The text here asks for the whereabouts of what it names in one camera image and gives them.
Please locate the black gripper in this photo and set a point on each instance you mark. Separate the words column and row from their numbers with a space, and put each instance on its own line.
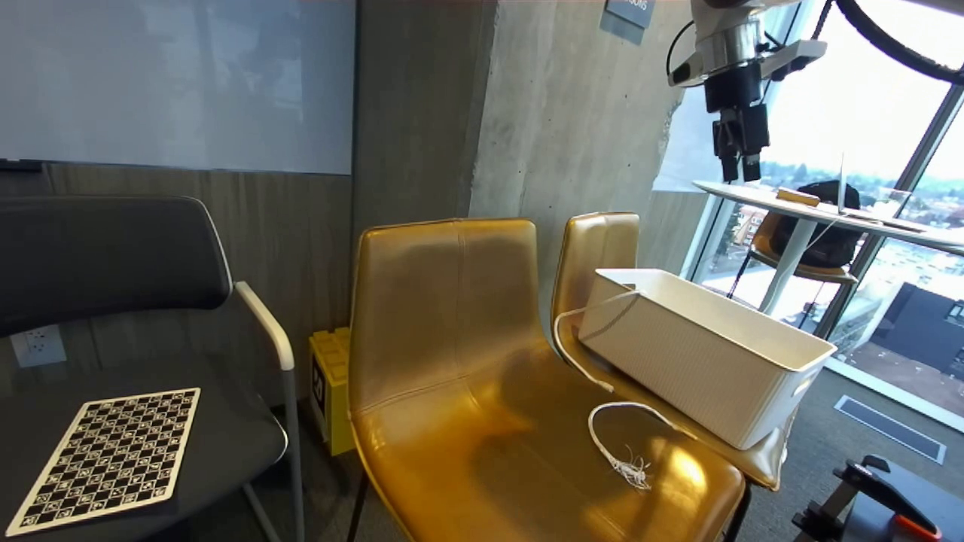
column 739, row 100

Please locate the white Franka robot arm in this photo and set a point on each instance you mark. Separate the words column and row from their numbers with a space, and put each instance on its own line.
column 728, row 35

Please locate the black and brown chair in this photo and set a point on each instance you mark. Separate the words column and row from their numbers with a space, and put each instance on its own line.
column 832, row 242

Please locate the orange leather chair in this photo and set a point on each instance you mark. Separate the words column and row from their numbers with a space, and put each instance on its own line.
column 598, row 246
column 452, row 321

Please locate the white plastic basket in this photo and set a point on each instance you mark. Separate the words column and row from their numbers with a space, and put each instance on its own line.
column 704, row 351

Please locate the white table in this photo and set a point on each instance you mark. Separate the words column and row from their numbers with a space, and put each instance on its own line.
column 803, row 206

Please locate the grey floor vent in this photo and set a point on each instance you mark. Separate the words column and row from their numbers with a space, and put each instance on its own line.
column 889, row 425

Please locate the yellow box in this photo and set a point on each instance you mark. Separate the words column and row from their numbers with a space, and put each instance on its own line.
column 332, row 393

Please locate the white perforated grid plate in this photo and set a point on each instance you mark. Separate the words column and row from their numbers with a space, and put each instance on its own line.
column 108, row 457

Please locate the black whiteboard eraser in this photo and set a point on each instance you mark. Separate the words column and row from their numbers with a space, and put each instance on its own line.
column 20, row 166

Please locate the white paper label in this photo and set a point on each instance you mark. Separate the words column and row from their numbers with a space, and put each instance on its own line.
column 36, row 347

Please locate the grey occupancy wall sign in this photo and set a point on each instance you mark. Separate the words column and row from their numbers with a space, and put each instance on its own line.
column 628, row 20

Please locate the white wall whiteboard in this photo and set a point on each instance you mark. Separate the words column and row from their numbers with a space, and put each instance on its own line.
column 170, row 79

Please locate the black chair grey frame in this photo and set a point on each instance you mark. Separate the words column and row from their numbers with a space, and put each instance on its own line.
column 100, row 252

